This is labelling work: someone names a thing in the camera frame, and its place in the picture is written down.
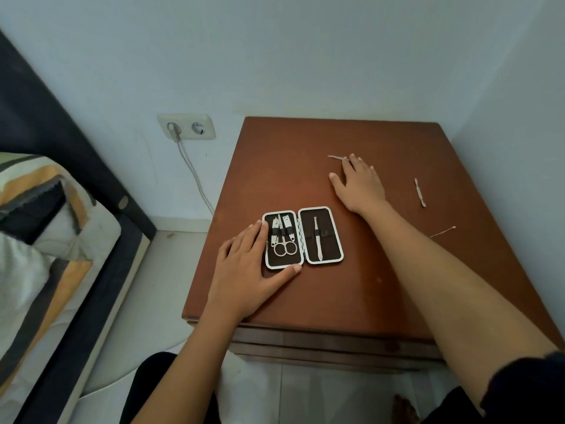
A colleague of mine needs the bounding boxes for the person's right hand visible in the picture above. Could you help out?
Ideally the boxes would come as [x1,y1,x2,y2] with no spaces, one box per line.
[329,153,389,217]

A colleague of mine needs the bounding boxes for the person's left hand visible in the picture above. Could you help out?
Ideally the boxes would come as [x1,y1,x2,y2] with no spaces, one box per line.
[207,220,303,324]

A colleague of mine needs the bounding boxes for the manicure kit case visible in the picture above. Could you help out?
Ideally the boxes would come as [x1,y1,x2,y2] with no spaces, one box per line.
[262,206,344,270]

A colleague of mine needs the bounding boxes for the person's right forearm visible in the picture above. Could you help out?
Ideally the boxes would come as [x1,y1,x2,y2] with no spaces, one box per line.
[353,202,558,409]

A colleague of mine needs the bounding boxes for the person's left forearm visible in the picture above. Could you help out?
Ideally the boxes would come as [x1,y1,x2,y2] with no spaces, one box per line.
[132,307,248,424]

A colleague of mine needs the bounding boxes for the small silver scissors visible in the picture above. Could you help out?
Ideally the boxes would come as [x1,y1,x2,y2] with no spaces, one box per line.
[273,214,298,257]

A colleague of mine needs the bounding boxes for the brown wooden nightstand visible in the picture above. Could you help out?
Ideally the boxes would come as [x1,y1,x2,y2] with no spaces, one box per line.
[182,117,565,374]

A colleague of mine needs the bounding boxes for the person's left leg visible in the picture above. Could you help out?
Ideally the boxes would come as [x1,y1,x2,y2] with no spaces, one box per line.
[119,352,221,424]

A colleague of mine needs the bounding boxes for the person's leg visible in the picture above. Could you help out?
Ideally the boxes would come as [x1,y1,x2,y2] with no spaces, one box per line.
[421,385,486,424]
[119,352,221,424]

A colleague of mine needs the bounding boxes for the striped patterned blanket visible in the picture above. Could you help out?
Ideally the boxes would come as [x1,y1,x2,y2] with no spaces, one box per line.
[0,152,122,413]

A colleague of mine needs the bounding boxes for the person's bare foot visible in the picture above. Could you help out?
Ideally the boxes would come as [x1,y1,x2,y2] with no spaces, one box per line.
[392,394,421,424]

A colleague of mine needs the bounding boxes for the person's right leg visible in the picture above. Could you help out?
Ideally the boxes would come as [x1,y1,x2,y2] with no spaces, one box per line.
[421,385,486,424]

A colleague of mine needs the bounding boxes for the person's black sleeve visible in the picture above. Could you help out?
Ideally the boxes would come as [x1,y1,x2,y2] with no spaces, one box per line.
[480,351,565,424]

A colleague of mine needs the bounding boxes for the white power cable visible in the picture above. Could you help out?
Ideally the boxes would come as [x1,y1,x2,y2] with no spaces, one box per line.
[177,139,216,216]

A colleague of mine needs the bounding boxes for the white double wall socket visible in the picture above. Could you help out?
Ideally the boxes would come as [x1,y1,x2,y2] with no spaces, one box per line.
[157,113,217,142]

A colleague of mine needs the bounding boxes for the dark blue bed frame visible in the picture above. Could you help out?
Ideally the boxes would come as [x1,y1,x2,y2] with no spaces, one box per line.
[13,214,152,424]

